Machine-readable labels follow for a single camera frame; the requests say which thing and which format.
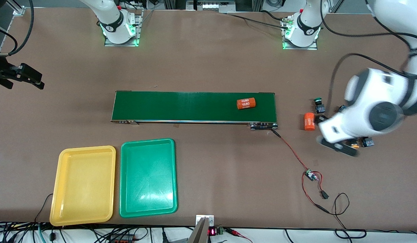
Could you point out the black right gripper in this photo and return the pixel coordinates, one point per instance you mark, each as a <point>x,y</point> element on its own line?
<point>6,73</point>

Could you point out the green mushroom push button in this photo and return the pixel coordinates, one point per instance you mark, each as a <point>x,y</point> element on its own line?
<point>341,108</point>
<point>319,108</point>

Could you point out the orange cylinder printed 4680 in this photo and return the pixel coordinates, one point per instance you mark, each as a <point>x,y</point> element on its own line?
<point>308,122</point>
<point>246,103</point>

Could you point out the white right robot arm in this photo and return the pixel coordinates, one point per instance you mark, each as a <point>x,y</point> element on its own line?
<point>114,23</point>

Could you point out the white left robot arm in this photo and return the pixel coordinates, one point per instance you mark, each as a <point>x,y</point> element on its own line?
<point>373,98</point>

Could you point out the small controller circuit board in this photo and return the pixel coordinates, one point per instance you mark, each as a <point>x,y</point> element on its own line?
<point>309,174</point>

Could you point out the red pigtail with black plug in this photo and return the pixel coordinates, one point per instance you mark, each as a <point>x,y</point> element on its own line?
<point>324,194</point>

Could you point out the yellow plastic tray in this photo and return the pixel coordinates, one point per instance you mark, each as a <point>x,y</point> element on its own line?
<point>82,185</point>

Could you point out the green conveyor belt unit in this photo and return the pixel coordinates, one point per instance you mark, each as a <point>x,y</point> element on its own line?
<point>181,106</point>

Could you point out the red clip lead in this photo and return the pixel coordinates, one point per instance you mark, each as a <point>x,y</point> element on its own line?
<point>235,232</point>

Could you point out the metal equipment rack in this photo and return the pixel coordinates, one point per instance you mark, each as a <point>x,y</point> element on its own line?
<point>215,5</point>

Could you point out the red digit display module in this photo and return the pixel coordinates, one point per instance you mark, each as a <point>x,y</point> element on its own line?
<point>212,232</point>

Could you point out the green plastic tray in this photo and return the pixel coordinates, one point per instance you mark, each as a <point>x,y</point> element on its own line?
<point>147,179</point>

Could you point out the black power strip red switches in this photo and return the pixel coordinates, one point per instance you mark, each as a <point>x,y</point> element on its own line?
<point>122,240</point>

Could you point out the aluminium frame profile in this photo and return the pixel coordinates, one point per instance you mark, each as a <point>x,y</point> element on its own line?
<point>18,8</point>

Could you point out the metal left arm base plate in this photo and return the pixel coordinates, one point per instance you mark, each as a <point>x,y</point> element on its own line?
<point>299,48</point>

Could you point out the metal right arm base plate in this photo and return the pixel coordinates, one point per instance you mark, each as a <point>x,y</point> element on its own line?
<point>120,45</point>

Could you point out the small metal bracket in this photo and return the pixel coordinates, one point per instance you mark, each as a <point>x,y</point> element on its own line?
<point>205,218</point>

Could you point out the grey wedge shaped mount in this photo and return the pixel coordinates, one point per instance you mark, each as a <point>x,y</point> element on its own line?
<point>198,234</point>

